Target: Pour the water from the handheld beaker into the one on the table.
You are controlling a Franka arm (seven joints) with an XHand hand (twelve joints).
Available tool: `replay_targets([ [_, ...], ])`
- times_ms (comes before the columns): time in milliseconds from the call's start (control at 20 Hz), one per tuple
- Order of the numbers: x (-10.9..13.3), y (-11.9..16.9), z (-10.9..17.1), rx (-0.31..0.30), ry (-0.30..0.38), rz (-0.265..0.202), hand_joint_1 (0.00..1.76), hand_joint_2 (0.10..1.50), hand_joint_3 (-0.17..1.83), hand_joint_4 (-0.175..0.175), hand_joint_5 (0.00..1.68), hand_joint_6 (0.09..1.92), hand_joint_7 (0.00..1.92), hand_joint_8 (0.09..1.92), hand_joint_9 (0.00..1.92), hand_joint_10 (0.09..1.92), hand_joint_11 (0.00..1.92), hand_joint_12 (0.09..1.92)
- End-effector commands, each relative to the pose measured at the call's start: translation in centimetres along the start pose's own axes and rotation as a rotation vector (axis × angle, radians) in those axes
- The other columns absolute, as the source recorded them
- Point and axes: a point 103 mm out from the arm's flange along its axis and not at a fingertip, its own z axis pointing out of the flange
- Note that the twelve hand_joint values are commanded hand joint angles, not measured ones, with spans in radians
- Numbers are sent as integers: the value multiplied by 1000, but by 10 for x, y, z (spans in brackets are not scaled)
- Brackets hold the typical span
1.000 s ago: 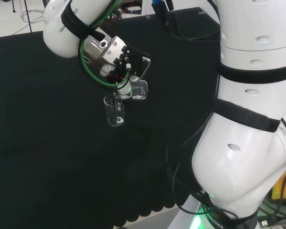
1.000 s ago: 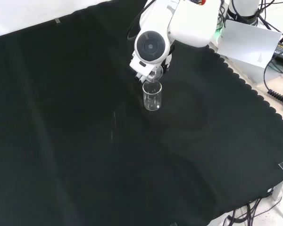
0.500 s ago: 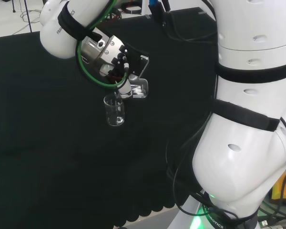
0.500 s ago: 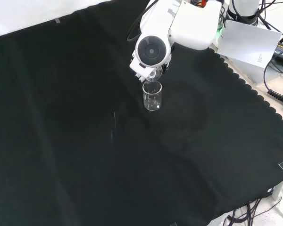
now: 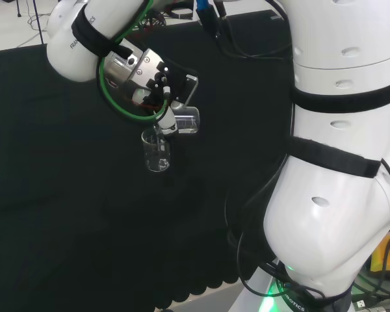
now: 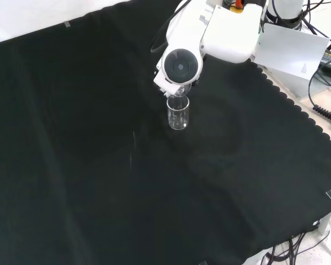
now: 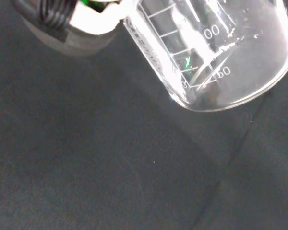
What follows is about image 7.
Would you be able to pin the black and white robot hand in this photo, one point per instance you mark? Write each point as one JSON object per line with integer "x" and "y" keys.
{"x": 91, "y": 19}

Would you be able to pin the black bench cloth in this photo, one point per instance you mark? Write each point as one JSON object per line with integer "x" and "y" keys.
{"x": 98, "y": 155}

